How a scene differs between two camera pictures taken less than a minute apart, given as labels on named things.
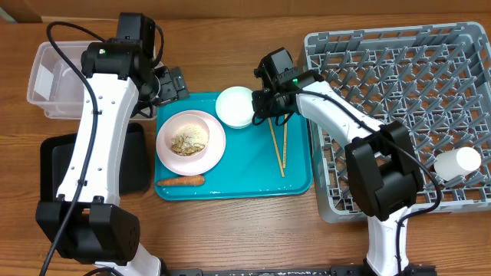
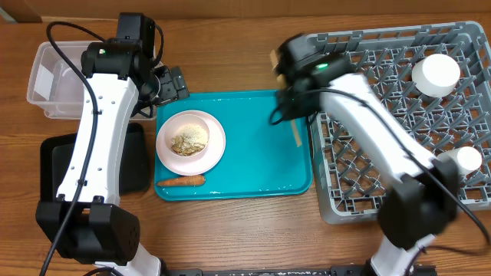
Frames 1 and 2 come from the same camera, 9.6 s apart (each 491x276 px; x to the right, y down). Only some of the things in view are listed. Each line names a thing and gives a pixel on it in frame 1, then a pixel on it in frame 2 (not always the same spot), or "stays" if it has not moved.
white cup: x=454 y=163 stays
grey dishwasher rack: x=435 y=80 stays
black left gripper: x=174 y=87 stays
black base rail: x=334 y=271 stays
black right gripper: x=260 y=100 -> x=289 y=113
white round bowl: x=234 y=106 -> x=436 y=75
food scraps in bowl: x=189 y=141 stays
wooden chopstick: x=276 y=148 -> x=294 y=133
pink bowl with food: x=187 y=135 stays
